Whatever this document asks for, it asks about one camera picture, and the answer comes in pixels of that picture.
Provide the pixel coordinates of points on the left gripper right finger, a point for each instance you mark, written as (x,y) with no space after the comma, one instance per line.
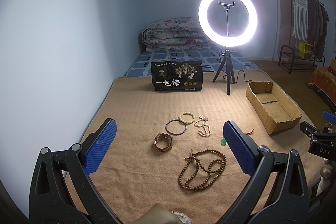
(276,191)

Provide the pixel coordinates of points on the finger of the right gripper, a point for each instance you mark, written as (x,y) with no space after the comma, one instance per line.
(330,117)

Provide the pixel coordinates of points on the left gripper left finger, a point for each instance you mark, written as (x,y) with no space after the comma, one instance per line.
(61,190)

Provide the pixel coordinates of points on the brown wooden bead mala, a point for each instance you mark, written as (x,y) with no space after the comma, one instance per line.
(213,171)

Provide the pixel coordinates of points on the brown leather wristwatch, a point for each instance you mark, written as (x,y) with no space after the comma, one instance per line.
(163,142)

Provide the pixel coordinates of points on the blue metal bangle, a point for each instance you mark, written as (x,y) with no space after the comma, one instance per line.
(175,127)

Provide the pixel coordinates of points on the plush toy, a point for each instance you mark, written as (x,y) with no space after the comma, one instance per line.
(326,174)

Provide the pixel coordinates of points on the orange covered table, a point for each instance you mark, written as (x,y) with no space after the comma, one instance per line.
(323,78)

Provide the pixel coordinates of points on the cardboard box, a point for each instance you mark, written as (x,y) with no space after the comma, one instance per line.
(276,110)

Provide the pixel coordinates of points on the yellow box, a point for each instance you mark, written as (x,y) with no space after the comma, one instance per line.
(305,50)

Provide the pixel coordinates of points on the black clothes rack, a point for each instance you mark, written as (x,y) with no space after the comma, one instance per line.
(289,54)

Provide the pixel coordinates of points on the dark hanging clothes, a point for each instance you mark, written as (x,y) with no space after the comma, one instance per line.
(317,24)

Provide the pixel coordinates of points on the white striped hanging cloth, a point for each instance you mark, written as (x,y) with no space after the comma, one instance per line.
(300,19)

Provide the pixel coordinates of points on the blue patterned bedsheet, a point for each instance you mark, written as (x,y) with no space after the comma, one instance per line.
(210,57)

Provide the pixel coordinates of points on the tan blanket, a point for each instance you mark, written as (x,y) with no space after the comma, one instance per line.
(157,131)

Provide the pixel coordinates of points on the black snack bag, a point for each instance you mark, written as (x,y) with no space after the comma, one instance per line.
(177,75)

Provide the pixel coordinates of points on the folded floral quilt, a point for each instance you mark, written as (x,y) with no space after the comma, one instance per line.
(181,33)

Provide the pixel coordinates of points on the ring light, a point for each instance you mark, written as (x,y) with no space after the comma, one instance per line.
(228,40)

